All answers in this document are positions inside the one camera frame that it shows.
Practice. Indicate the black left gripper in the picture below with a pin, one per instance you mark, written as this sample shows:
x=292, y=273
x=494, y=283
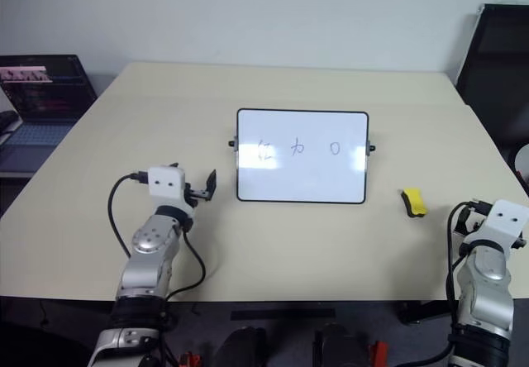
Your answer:
x=197, y=194

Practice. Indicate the white round object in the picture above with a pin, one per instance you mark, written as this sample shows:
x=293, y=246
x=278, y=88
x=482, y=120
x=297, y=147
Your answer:
x=523, y=158

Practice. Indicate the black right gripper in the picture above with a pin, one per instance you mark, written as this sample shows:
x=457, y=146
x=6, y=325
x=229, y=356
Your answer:
x=520, y=242

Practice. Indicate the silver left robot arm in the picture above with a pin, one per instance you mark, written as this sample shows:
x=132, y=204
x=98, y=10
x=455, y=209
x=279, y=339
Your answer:
x=146, y=239

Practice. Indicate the yellow and black eraser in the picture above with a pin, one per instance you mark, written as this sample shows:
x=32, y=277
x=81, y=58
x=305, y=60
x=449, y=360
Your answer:
x=415, y=201

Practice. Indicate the open dark laptop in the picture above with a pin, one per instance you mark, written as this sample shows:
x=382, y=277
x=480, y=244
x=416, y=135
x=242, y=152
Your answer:
x=41, y=94

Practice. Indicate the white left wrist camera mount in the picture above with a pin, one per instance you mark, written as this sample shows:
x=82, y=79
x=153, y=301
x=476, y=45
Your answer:
x=165, y=193

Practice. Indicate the red clamp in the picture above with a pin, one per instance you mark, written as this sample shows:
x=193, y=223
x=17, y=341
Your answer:
x=189, y=359
x=378, y=352

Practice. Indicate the black-framed small whiteboard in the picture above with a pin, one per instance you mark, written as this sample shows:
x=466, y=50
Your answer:
x=301, y=177

